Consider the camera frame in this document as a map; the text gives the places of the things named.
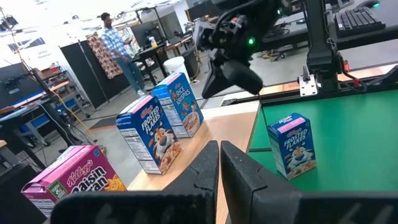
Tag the metal storage rack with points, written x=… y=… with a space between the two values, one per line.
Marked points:
x=62 y=87

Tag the brown patterned cloth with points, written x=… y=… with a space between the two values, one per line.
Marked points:
x=104 y=59

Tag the workbench with blue bins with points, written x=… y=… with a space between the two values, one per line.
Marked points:
x=31 y=102

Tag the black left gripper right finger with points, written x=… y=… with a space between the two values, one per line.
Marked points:
x=280 y=208

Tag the black computer monitor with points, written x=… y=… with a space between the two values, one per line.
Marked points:
x=140 y=32

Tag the yellow bottle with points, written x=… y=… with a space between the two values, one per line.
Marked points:
x=152 y=42

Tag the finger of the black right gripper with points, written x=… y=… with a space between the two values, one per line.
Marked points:
x=214 y=81
x=244 y=77

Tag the wooden shelf with black legs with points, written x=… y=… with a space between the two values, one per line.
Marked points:
x=224 y=130

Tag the black keyboard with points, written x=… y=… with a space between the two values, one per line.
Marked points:
x=357 y=21

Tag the black striped floor mat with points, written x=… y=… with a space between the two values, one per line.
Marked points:
x=102 y=123

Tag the black studio light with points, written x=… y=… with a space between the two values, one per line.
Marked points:
x=9 y=22

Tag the black divider panel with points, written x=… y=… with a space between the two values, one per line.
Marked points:
x=81 y=74

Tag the green table mat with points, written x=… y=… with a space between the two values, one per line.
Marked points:
x=357 y=140

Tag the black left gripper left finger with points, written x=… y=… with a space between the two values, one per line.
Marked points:
x=155 y=208

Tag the blue Rice Krispies cereal box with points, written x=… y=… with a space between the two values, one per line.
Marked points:
x=177 y=105

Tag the black desk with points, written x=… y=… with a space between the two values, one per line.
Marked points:
x=289 y=37

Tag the pink Raisin Bran cereal box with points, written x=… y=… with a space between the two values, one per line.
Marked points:
x=77 y=174

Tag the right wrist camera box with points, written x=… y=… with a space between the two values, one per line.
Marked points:
x=203 y=32

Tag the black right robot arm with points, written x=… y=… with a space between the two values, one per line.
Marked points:
x=320 y=56

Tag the person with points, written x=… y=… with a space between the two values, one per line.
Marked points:
x=113 y=40

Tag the white bucket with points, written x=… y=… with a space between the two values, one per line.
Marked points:
x=175 y=67

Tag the blue Frosted Flakes cereal box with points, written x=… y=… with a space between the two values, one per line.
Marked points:
x=149 y=137
x=292 y=146

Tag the black computer mouse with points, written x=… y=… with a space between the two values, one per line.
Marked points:
x=370 y=3

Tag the black case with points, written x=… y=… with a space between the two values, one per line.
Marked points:
x=15 y=193

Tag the white metal bracket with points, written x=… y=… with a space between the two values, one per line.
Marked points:
x=308 y=87

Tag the wooden-top desk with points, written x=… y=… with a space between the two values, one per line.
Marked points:
x=146 y=56

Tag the black aluminium table frame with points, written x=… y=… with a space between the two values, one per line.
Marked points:
x=342 y=93

